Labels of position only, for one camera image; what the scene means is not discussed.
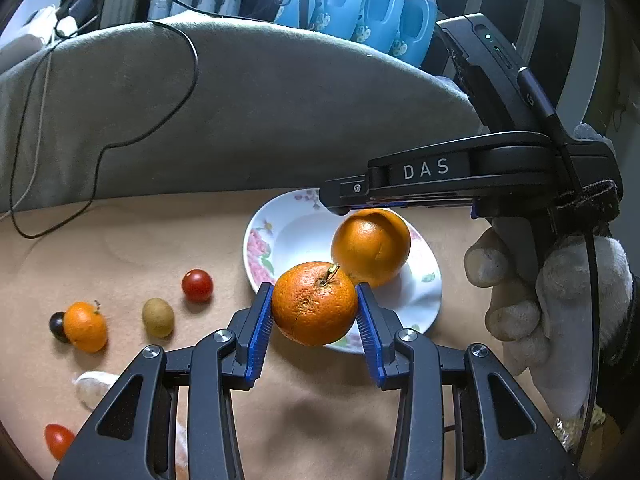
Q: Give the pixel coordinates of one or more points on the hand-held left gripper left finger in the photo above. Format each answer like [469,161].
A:
[260,330]

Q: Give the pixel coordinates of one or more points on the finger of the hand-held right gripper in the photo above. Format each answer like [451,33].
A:
[345,192]

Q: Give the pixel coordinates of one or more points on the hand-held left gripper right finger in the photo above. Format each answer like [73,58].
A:
[367,330]

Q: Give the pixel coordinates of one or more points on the tangerine with stem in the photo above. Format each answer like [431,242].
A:
[312,305]

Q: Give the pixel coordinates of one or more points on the white floral plate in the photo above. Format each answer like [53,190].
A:
[300,230]

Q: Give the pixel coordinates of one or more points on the large orange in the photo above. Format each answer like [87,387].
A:
[370,247]

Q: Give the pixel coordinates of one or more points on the round red cherry tomato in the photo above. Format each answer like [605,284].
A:
[196,285]

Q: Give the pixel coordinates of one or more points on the olive brown small fruit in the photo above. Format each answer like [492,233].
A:
[158,317]

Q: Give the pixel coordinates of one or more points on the small tangerine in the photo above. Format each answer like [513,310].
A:
[86,327]

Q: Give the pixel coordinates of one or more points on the peeled pomelo segment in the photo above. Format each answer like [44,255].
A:
[92,385]

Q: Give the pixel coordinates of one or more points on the dark grape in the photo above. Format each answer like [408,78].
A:
[57,326]

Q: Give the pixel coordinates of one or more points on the oval red tomato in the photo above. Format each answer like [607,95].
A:
[57,440]

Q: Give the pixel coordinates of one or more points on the person's right forearm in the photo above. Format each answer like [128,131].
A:
[622,350]

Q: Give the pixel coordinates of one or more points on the person's right hand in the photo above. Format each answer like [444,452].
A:
[565,305]

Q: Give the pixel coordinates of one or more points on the grey sofa cushion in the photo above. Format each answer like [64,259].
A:
[275,110]

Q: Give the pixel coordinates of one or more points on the black power adapter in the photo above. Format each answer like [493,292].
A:
[81,4]

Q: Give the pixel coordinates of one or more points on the white power strip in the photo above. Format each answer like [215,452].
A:
[25,40]

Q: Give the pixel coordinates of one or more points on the white window frame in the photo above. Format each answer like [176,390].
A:
[530,15]

